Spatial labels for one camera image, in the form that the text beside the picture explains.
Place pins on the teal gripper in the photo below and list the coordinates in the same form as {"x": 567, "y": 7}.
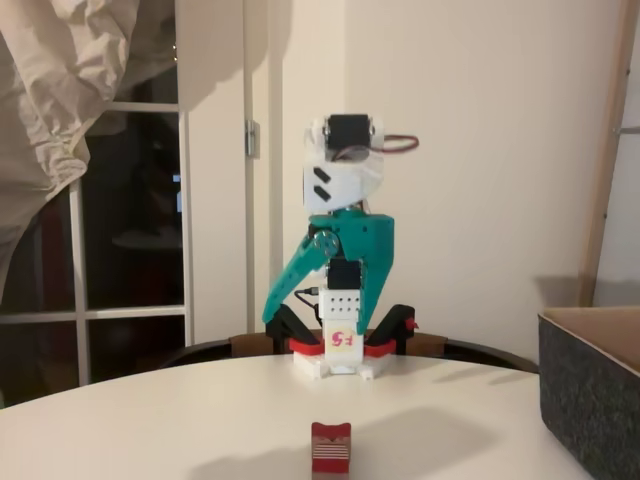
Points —
{"x": 367, "y": 232}

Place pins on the red striped wooden block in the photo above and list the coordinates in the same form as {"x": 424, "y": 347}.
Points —
{"x": 331, "y": 450}

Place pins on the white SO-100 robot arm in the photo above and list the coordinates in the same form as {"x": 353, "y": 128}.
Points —
{"x": 340, "y": 185}

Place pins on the dark grey felt box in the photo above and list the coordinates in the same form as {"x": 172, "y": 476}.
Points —
{"x": 585, "y": 385}

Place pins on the black and red table clamp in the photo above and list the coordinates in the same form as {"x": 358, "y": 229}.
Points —
{"x": 287, "y": 325}
{"x": 392, "y": 325}

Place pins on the white glazed door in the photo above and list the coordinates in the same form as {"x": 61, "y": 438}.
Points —
{"x": 215, "y": 200}

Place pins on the dark wooden chair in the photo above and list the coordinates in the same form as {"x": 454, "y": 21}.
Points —
{"x": 490, "y": 352}

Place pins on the metal door hinge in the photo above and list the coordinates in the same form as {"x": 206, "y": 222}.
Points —
{"x": 251, "y": 139}

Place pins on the metal shelf rod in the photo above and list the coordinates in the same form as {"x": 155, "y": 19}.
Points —
{"x": 627, "y": 131}

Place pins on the beige crumpled curtain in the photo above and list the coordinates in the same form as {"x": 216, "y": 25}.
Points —
{"x": 45, "y": 100}

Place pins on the light wooden shelf post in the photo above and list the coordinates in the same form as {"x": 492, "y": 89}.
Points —
{"x": 612, "y": 100}

